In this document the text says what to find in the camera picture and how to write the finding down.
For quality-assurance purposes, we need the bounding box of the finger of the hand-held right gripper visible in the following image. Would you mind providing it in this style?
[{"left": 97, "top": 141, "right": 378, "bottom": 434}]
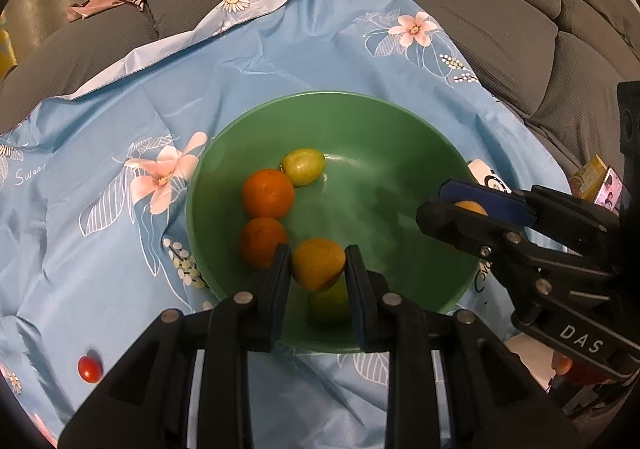
[
  {"left": 440, "top": 180, "right": 621, "bottom": 275},
  {"left": 416, "top": 199, "right": 618, "bottom": 326}
]

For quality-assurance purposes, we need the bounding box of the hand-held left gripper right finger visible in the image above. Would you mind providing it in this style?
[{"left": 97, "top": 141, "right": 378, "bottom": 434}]
[{"left": 345, "top": 244, "right": 583, "bottom": 449}]

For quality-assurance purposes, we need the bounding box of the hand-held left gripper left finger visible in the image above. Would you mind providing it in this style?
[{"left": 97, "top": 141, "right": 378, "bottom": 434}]
[{"left": 59, "top": 243, "right": 293, "bottom": 449}]

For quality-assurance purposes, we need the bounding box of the tan longan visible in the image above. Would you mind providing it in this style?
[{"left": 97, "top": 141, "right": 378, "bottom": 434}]
[
  {"left": 452, "top": 200, "right": 488, "bottom": 217},
  {"left": 291, "top": 238, "right": 347, "bottom": 293}
]

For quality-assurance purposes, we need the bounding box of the green jujube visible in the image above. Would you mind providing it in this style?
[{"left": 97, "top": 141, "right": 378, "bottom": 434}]
[
  {"left": 306, "top": 276, "right": 351, "bottom": 327},
  {"left": 280, "top": 148, "right": 327, "bottom": 187}
]

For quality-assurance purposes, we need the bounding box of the orange tangerine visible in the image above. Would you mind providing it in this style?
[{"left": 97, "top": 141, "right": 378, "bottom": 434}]
[
  {"left": 242, "top": 169, "right": 296, "bottom": 220},
  {"left": 239, "top": 217, "right": 289, "bottom": 271}
]

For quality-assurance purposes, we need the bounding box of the green bowl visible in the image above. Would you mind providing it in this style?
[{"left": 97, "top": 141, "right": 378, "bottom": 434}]
[{"left": 186, "top": 90, "right": 487, "bottom": 354}]

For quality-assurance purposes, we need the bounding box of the red cherry tomato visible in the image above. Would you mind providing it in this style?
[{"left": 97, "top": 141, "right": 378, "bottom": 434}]
[{"left": 77, "top": 355, "right": 103, "bottom": 384}]

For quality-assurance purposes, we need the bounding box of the white printed packet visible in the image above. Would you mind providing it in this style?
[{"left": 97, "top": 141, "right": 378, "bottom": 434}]
[{"left": 467, "top": 159, "right": 513, "bottom": 194}]

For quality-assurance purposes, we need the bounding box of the yellow cardboard box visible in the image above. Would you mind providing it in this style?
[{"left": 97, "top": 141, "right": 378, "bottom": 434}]
[{"left": 570, "top": 155, "right": 608, "bottom": 202}]

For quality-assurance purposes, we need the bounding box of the pink printed box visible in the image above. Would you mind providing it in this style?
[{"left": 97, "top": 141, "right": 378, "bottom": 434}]
[{"left": 594, "top": 168, "right": 625, "bottom": 216}]

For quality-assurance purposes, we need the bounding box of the grey sofa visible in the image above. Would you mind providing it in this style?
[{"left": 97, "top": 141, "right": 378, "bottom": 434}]
[{"left": 0, "top": 0, "right": 640, "bottom": 190}]

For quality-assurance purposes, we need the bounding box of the blue floral bed sheet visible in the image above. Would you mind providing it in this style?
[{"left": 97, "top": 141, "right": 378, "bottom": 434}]
[{"left": 0, "top": 0, "right": 581, "bottom": 449}]

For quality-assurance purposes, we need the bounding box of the yellow patterned curtain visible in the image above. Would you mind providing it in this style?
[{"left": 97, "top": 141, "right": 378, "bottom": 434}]
[{"left": 0, "top": 11, "right": 16, "bottom": 80}]

